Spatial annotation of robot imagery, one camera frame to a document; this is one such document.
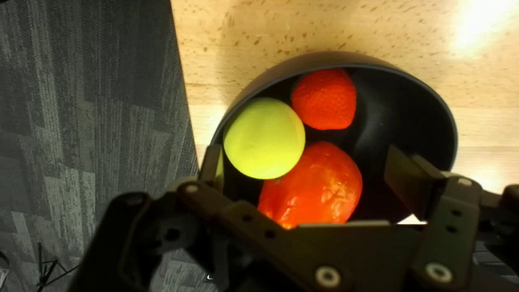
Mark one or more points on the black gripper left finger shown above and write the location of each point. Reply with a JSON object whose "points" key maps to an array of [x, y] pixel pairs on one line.
{"points": [[209, 164]]}

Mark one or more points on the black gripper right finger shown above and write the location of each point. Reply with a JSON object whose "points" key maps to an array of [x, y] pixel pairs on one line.
{"points": [[407, 172]]}

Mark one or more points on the yellow toy lemon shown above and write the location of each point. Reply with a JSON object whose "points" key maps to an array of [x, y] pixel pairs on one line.
{"points": [[264, 138]]}

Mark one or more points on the orange toy bell pepper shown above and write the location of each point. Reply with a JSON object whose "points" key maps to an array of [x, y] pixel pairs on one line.
{"points": [[318, 187]]}

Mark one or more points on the large black bowl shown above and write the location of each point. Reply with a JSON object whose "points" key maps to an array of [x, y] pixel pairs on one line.
{"points": [[399, 107]]}

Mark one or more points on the red toy strawberry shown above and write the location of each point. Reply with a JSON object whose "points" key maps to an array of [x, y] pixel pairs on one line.
{"points": [[324, 99]]}

